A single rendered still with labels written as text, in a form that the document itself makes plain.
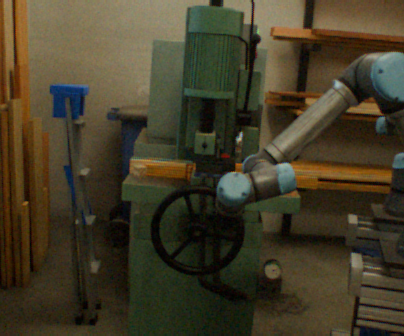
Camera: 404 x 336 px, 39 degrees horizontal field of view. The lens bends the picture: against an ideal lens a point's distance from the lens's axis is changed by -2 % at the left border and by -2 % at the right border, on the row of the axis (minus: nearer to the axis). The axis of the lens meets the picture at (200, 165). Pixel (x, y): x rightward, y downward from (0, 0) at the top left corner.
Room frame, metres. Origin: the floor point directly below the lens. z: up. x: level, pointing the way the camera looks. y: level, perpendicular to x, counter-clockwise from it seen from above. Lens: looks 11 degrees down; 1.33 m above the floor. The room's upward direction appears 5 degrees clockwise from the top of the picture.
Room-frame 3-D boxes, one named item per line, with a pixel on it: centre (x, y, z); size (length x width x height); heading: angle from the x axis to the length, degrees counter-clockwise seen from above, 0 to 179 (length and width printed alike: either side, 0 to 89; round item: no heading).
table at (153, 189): (1.92, -0.04, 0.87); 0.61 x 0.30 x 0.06; 90
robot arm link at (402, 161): (2.07, -0.78, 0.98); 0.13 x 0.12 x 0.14; 92
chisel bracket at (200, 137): (2.04, -0.01, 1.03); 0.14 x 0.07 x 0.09; 0
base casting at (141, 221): (2.15, -0.01, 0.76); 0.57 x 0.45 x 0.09; 0
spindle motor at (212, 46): (2.02, -0.01, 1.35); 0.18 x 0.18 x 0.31
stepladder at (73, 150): (2.70, 0.59, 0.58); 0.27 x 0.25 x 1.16; 93
